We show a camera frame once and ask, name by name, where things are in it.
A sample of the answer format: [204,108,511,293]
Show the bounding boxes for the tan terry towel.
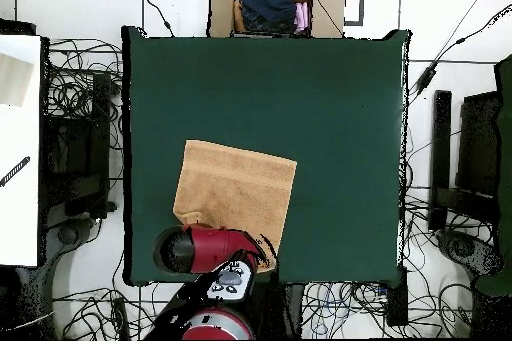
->
[172,139,298,274]

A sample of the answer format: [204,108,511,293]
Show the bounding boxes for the dark green table cloth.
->
[121,25,411,288]

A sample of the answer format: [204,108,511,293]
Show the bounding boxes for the tan garment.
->
[232,0,247,33]

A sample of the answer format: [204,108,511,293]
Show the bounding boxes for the pink garment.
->
[293,1,311,35]

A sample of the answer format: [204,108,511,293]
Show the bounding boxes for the brown cardboard box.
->
[207,0,347,39]

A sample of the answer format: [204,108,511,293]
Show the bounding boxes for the dark blue jeans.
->
[238,0,298,34]

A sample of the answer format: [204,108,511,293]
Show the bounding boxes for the black equipment cart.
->
[41,72,117,220]

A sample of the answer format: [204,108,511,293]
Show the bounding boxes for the grey chair base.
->
[43,218,97,264]

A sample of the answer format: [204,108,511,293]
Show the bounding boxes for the black chair base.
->
[435,228,504,278]

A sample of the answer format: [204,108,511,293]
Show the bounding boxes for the white desk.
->
[0,34,42,267]

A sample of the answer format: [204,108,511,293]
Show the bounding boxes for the black striped tool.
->
[0,155,32,188]

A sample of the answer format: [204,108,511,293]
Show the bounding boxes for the dark green fabric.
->
[475,54,512,296]

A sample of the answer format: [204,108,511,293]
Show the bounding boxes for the beige paper sheet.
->
[0,52,35,108]

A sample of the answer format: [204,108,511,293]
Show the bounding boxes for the black chair frame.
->
[427,89,501,232]

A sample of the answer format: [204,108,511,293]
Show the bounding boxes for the thin black cable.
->
[135,0,176,38]

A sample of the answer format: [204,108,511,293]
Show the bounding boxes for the black cable with adapter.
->
[407,0,512,106]

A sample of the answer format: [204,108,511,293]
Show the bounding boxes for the black cable tangle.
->
[45,38,124,150]

